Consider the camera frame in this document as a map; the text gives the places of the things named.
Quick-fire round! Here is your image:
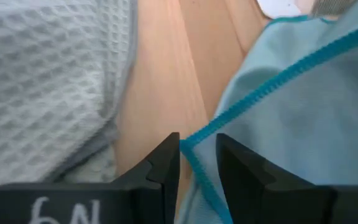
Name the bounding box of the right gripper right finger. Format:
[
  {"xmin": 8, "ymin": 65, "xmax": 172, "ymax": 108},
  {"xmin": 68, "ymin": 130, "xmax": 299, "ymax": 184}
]
[{"xmin": 215, "ymin": 133, "xmax": 358, "ymax": 224}]

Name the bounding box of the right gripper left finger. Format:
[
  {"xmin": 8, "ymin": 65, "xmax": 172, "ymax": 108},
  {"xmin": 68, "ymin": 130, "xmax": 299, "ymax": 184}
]
[{"xmin": 0, "ymin": 131, "xmax": 180, "ymax": 224}]

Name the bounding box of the light blue microfiber towel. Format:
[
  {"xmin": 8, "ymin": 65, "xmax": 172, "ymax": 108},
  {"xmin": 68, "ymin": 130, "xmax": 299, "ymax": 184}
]
[{"xmin": 175, "ymin": 0, "xmax": 358, "ymax": 224}]

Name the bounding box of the grey waffle microfiber towel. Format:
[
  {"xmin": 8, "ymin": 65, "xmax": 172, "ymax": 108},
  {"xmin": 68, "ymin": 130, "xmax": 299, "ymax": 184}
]
[{"xmin": 0, "ymin": 0, "xmax": 138, "ymax": 195}]

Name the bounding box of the green plant in white pot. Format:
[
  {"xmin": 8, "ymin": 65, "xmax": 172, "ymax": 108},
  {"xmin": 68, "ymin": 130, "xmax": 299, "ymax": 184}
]
[{"xmin": 255, "ymin": 0, "xmax": 315, "ymax": 19}]

